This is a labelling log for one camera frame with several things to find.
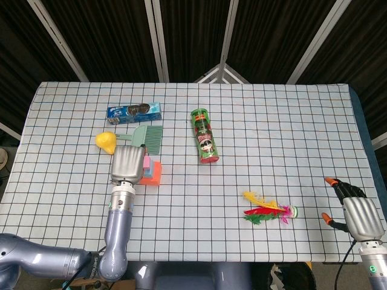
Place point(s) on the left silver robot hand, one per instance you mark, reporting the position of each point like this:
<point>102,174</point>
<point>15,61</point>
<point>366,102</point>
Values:
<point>127,164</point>

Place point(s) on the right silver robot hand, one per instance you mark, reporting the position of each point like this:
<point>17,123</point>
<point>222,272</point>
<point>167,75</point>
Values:
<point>362,220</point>

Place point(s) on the blue foam cube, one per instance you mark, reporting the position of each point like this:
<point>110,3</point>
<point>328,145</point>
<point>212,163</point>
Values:
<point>148,172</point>

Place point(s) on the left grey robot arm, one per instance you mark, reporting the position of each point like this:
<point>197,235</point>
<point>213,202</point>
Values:
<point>118,229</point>

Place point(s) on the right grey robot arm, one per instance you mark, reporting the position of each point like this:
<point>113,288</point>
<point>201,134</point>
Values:
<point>373,269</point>

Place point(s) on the orange foam cube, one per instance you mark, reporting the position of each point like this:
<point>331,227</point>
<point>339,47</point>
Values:
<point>155,176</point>

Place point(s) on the yellow plastic pear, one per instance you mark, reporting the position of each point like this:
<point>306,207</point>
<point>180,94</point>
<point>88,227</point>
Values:
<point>104,140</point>

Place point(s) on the green plastic comb brush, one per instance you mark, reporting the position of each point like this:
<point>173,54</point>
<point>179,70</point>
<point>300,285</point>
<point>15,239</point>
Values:
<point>151,137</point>

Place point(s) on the blue cookie box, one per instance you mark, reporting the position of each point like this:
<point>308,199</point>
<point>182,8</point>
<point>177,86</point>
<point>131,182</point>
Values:
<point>121,116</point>

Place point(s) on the green chips can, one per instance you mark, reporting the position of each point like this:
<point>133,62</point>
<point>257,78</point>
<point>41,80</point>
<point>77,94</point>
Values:
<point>205,139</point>

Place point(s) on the black bin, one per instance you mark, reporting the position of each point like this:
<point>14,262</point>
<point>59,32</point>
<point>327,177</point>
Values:
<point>296,278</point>

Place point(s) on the colourful feather shuttlecock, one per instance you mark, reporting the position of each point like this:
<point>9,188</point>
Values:
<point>263,210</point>

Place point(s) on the white triangular partition foot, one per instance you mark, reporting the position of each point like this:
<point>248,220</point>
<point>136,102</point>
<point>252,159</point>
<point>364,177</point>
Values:
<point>207,75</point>

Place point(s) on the white checkered tablecloth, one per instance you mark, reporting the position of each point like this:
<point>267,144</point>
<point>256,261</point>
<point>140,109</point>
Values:
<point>272,136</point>

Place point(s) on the grey robot torso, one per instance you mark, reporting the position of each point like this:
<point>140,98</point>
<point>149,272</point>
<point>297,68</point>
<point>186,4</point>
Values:
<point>187,278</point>

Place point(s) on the white double partition post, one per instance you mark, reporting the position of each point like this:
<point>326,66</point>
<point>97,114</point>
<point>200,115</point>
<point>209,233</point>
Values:
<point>162,69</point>

